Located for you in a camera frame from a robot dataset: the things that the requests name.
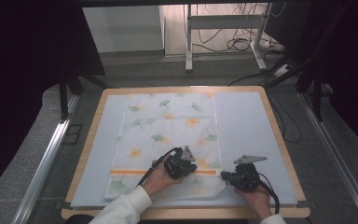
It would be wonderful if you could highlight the black floor cable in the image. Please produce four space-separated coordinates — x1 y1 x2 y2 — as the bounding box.
227 70 303 145

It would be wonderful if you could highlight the dark curtain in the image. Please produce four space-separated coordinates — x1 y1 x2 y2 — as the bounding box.
287 0 358 158
0 0 107 203

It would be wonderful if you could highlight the white power strip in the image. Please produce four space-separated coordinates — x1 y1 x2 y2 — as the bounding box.
261 39 285 52

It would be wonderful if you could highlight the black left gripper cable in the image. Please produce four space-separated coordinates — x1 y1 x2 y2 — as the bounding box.
135 147 182 188

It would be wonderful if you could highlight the tangle of black cables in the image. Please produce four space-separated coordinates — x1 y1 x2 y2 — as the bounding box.
195 3 264 54

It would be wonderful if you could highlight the person's left hand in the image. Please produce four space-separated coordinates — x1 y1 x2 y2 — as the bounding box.
142 158 185 197

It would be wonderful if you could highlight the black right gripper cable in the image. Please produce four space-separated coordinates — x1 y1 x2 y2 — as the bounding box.
256 172 281 216

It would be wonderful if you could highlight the white cabinet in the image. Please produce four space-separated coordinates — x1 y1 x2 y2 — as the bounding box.
81 5 166 54

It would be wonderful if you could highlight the person's right hand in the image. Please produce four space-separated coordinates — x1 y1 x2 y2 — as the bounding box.
234 183 273 220

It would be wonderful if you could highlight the dark floor hatch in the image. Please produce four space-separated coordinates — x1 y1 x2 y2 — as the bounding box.
62 123 84 146

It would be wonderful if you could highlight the white leaf print cloth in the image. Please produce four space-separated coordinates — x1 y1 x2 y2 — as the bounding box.
103 91 227 202

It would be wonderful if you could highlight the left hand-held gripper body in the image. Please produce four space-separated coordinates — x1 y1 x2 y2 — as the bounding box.
163 145 198 181

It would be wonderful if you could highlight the white metal desk frame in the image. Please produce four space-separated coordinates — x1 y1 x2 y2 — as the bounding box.
185 3 269 73

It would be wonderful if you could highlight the aluminium rail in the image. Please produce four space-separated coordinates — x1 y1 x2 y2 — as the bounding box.
11 92 82 224
297 91 358 224

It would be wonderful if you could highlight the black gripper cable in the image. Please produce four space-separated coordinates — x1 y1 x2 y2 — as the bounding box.
256 172 281 216
135 147 182 188

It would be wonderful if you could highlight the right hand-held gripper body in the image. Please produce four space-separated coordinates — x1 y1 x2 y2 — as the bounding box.
229 154 269 192

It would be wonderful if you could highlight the black metal stand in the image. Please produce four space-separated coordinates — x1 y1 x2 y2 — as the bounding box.
58 67 110 123
264 4 335 123

